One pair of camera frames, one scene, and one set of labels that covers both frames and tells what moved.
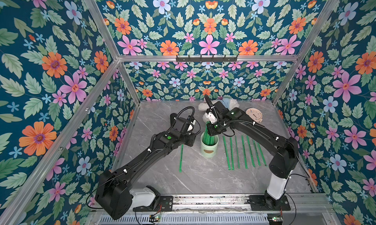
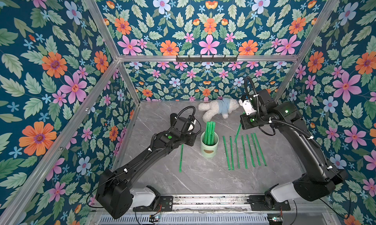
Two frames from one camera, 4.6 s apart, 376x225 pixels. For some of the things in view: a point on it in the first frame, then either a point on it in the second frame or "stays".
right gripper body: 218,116 → 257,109
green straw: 253,161 stays
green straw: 226,153 stays
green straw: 246,161 stays
